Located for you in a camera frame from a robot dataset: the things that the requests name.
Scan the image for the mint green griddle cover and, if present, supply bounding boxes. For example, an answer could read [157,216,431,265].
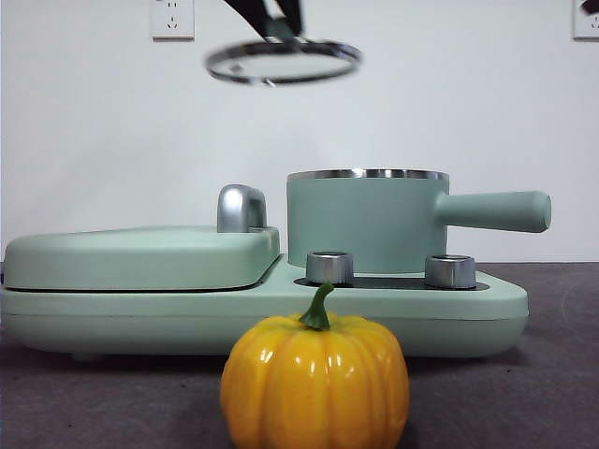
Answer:
[3,225,283,293]

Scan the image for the silver griddle cover handle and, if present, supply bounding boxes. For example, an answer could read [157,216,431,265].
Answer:
[216,184,269,234]

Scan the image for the mint green saucepan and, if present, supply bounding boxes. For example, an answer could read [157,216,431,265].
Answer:
[285,167,552,278]

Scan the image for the silver control knob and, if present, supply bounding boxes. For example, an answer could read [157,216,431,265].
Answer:
[424,254,477,288]
[306,251,356,285]

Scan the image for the mint green breakfast machine base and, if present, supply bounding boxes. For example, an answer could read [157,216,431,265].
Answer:
[0,252,530,364]

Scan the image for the glass lid with green knob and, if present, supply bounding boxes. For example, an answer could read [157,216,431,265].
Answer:
[204,18,364,88]

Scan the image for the white wall socket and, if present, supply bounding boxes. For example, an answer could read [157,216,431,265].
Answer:
[573,0,599,40]
[150,0,196,41]

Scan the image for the black control panel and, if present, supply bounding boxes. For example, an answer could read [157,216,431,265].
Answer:
[293,275,478,291]

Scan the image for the yellow toy pumpkin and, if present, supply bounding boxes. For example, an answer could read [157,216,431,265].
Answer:
[219,281,411,449]

